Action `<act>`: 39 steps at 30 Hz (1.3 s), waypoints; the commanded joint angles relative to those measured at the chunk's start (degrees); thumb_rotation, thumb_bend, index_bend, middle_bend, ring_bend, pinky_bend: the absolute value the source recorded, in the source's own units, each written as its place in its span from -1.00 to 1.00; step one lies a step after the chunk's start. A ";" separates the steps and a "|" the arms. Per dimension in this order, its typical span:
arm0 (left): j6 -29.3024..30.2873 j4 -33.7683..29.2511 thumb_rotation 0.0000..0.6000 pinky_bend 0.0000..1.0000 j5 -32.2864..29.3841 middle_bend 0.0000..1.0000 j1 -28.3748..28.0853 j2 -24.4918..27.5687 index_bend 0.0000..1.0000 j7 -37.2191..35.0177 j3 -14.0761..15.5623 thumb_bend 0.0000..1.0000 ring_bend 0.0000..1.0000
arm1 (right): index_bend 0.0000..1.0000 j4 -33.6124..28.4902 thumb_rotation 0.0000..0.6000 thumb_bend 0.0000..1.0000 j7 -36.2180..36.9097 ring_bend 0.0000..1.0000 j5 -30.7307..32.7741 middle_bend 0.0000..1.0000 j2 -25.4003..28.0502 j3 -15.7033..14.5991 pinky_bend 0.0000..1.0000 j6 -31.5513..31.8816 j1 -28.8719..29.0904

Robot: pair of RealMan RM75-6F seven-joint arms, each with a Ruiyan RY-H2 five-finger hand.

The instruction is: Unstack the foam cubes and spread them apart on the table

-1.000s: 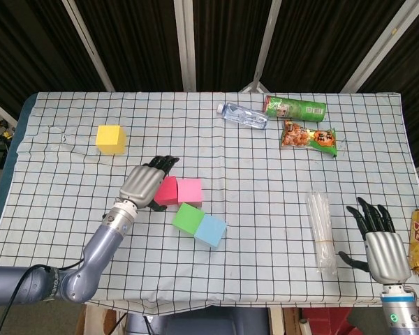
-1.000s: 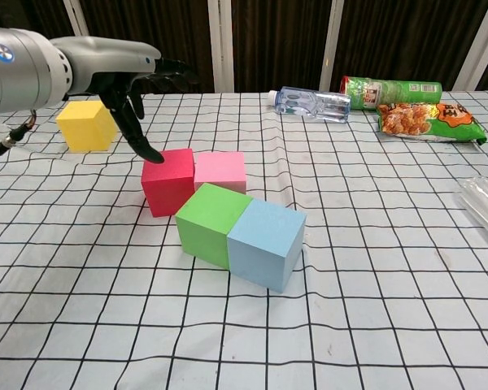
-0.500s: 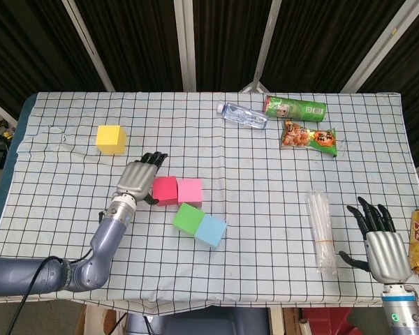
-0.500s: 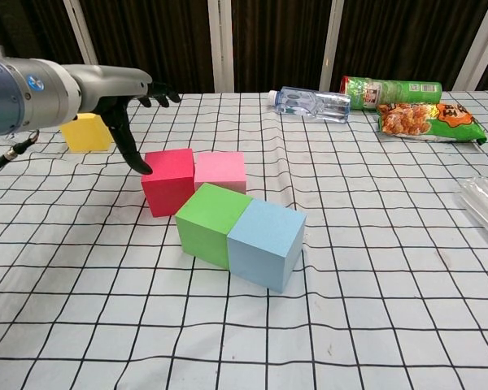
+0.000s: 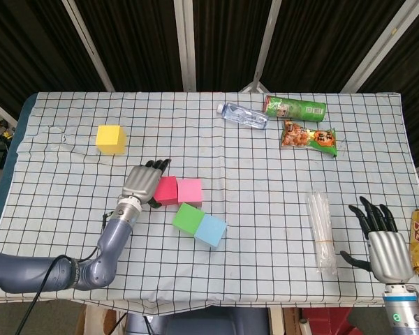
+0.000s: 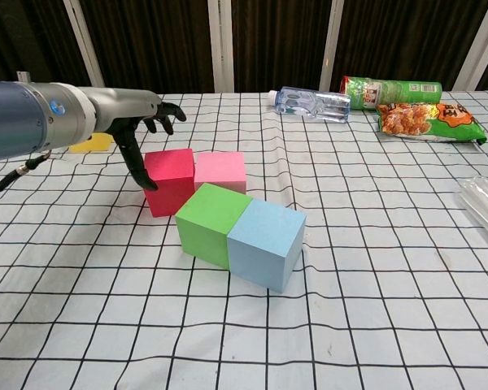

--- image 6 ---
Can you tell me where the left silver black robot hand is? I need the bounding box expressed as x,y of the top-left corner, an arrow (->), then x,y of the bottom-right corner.
87,86 -> 188,193

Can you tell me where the yellow foam cube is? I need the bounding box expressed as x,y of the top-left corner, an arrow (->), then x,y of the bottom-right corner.
68,131 -> 115,154

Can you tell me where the red foam cube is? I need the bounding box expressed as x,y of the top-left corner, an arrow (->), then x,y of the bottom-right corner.
142,148 -> 197,218

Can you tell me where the pink foam cube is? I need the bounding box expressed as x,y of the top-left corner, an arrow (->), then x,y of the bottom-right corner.
193,150 -> 247,196

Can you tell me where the green foam cube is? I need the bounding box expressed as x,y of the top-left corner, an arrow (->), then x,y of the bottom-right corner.
174,182 -> 254,271

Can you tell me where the light blue foam cube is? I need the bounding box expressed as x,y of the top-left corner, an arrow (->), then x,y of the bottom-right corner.
226,198 -> 308,294

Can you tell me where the dark brown curtain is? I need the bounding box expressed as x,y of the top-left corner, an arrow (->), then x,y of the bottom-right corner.
0,0 -> 488,101

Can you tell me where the clear plastic water bottle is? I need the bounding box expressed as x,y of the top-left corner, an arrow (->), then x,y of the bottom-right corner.
267,85 -> 352,124

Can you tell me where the green chips can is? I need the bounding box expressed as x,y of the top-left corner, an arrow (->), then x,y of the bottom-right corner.
340,75 -> 444,112

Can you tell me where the white black checkered tablecloth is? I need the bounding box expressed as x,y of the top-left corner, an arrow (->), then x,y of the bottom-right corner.
0,89 -> 488,390

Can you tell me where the green orange snack bag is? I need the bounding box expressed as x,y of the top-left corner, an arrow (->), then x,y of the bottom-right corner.
375,100 -> 488,146

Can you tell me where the clear plastic straw pack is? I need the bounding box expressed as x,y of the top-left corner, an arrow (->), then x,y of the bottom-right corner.
456,175 -> 488,249

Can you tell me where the white metal frame post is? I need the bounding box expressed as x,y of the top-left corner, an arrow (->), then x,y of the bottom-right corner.
451,0 -> 488,92
62,0 -> 108,89
207,0 -> 235,94
318,0 -> 346,93

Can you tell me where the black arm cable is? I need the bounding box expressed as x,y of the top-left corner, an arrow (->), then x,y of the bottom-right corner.
0,149 -> 52,201

